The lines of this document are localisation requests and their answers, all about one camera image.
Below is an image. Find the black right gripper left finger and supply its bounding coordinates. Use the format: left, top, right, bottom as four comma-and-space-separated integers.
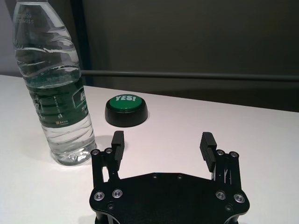
91, 131, 126, 187

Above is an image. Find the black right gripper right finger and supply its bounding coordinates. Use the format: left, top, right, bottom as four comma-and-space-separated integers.
199, 132, 241, 187

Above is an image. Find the clear plastic water bottle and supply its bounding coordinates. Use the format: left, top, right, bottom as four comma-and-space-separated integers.
11, 0, 97, 167

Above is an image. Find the green YES push button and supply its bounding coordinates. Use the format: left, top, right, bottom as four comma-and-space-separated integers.
105, 95, 148, 128

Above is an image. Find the blue vertical metal post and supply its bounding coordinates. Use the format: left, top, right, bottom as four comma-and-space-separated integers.
79, 0, 94, 86

